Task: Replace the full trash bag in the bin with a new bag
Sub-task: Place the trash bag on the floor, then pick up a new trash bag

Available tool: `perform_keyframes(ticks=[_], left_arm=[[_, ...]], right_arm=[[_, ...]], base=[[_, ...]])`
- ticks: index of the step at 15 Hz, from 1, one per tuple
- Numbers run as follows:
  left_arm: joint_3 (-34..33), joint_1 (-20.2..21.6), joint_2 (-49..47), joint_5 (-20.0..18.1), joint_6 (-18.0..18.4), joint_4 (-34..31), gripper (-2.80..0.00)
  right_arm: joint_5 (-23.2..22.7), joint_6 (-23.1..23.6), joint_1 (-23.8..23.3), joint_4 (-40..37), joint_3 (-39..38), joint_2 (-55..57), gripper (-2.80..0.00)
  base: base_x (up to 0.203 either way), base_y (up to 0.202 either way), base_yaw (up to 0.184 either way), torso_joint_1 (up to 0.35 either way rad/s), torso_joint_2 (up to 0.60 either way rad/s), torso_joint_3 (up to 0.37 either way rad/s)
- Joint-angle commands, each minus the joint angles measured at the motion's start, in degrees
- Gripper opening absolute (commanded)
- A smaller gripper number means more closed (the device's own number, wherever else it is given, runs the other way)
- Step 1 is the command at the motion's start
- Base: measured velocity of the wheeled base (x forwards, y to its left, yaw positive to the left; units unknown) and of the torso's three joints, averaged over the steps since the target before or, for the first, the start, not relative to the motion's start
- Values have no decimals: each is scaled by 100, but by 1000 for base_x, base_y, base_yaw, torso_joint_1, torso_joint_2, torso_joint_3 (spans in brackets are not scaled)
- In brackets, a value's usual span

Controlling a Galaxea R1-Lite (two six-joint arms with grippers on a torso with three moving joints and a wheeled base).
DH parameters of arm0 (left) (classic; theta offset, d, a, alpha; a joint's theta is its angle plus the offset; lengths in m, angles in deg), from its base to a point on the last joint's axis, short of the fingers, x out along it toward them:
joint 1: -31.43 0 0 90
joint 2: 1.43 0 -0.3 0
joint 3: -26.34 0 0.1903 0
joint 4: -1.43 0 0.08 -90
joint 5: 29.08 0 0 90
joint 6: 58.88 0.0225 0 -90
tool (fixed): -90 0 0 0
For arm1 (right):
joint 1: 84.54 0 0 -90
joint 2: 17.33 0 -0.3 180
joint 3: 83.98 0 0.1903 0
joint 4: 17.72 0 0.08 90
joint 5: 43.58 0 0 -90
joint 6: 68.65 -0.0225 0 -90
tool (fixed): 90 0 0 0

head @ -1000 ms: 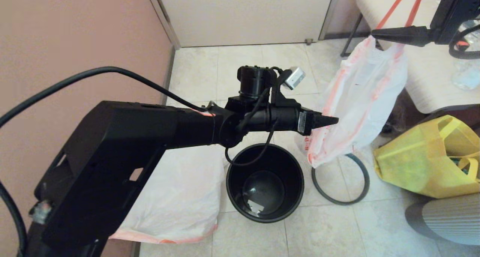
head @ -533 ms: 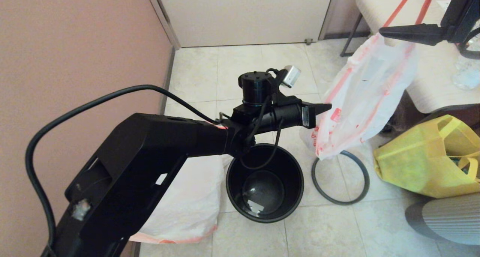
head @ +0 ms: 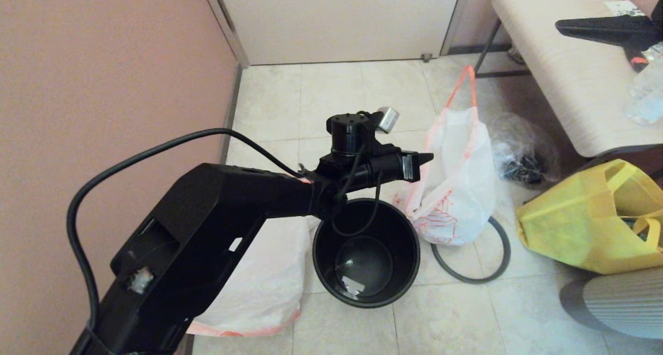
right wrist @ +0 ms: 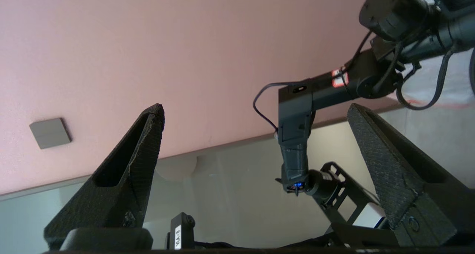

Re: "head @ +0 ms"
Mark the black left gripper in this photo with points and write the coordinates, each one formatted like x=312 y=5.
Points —
x=388 y=167

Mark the white paper scrap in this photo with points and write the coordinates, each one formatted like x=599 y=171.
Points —
x=354 y=287

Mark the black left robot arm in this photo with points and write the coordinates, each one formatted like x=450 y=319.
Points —
x=207 y=241

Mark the white trash bag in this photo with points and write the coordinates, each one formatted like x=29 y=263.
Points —
x=461 y=189
x=269 y=282

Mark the beige wooden bench table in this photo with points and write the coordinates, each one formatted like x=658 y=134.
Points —
x=497 y=75

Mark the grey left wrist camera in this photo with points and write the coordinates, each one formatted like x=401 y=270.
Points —
x=388 y=119

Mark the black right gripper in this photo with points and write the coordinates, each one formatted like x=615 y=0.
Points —
x=658 y=23

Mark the black round trash bin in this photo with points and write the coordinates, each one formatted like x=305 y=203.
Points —
x=331 y=241

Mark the yellow fabric tote bag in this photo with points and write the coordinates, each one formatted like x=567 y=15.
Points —
x=570 y=225

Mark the beige wood-grain bench top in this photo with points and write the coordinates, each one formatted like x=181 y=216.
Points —
x=559 y=75

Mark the white door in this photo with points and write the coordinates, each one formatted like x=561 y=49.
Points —
x=336 y=23

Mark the grey ribbed round object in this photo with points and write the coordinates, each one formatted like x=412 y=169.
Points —
x=621 y=303

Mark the black white printed paper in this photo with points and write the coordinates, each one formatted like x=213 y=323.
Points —
x=624 y=8

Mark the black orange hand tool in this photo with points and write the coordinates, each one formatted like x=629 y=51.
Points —
x=638 y=60

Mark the teal patterned cloth item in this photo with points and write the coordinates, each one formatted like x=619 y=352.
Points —
x=632 y=229

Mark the small silver wrapper scrap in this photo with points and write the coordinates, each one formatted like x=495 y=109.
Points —
x=346 y=264

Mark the beige door frame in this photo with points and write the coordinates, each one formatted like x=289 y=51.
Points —
x=228 y=28

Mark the clear plastic bag black contents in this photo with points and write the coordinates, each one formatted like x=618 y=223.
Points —
x=523 y=158

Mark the clear plastic water bottle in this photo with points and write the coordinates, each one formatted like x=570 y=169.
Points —
x=645 y=98

